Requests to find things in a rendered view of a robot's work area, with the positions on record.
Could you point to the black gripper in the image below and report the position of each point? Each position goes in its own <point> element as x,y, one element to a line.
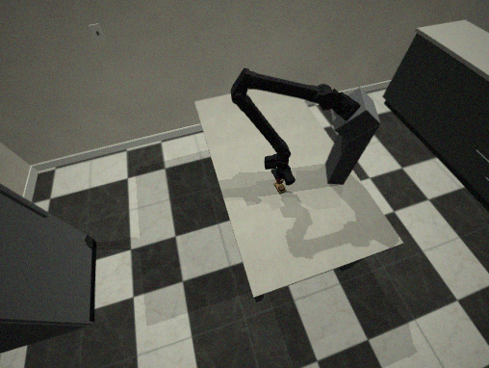
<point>275,175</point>

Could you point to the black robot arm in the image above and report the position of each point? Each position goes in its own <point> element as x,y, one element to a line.
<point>322,94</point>

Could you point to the tan cardboard tray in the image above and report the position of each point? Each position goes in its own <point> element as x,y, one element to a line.
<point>276,186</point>

